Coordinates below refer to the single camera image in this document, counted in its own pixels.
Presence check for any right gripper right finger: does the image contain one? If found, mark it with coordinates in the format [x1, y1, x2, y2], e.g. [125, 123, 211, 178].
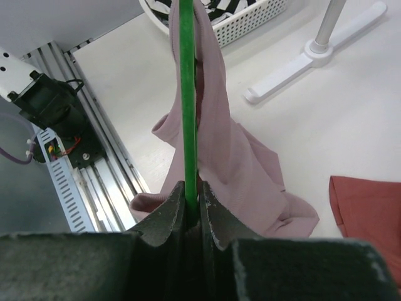
[200, 181, 262, 250]

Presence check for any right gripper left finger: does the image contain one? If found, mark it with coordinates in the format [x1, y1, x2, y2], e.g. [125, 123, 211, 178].
[125, 181, 186, 248]

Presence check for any pink tank top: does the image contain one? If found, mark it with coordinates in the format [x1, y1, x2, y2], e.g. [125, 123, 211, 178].
[130, 1, 319, 238]

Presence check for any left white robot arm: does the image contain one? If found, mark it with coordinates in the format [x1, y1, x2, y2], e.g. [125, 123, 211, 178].
[1, 49, 87, 139]

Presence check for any red tank top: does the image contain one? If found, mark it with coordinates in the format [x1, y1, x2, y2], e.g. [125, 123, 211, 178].
[329, 176, 400, 242]

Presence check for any white metal clothes rack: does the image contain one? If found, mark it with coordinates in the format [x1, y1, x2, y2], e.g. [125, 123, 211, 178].
[243, 1, 388, 105]

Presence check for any white laundry basket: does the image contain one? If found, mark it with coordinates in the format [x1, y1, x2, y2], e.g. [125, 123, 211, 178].
[140, 0, 288, 47]

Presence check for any striped black white shirt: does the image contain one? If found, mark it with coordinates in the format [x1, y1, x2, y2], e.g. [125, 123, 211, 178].
[147, 0, 261, 24]

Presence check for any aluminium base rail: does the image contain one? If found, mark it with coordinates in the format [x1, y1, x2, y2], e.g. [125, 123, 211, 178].
[23, 41, 148, 233]

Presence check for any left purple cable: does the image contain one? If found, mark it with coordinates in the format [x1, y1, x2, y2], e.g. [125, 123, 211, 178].
[0, 112, 41, 166]

